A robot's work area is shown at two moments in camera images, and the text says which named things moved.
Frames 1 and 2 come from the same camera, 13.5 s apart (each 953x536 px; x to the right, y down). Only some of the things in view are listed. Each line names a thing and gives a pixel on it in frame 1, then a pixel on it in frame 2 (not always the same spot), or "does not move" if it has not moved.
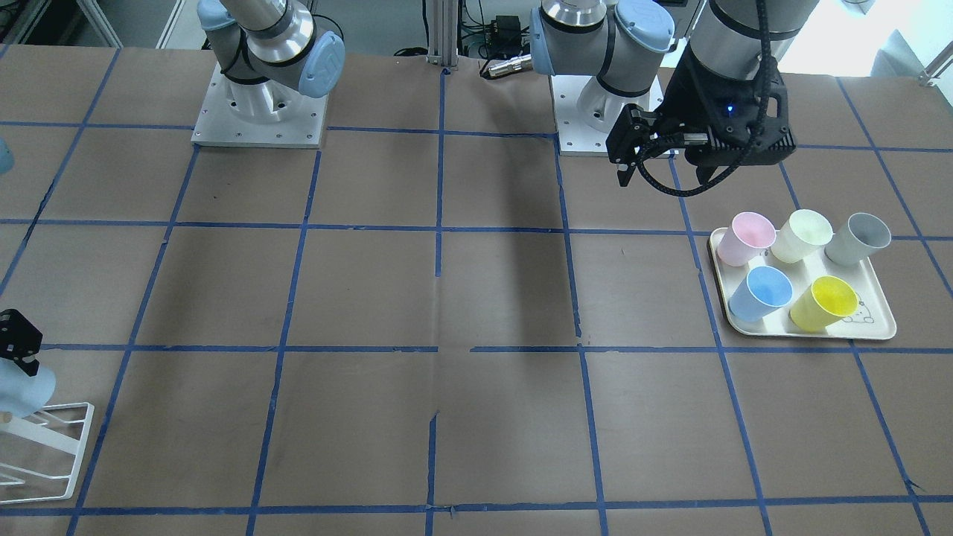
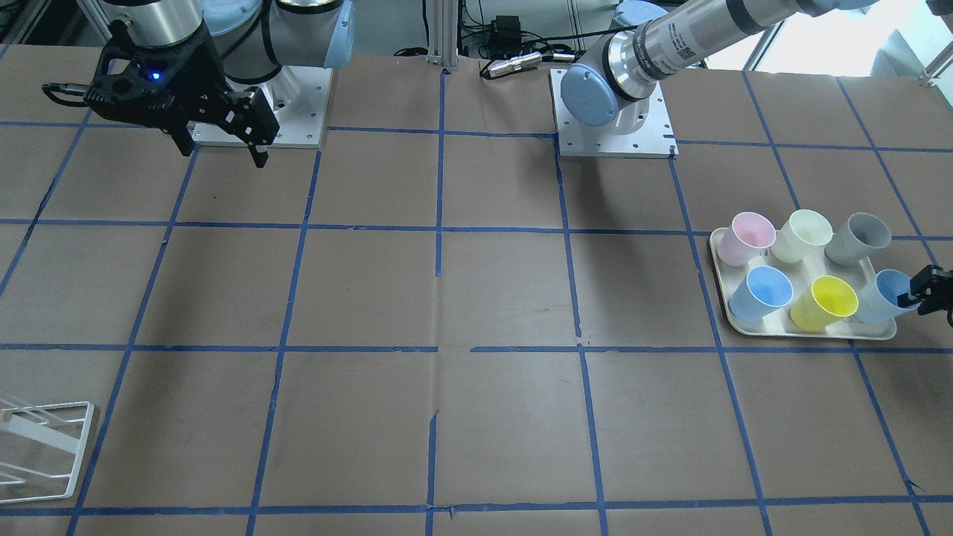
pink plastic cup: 748,236 does not move
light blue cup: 21,395 -> 878,303
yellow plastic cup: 829,300 does not move
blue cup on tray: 764,289 does not move
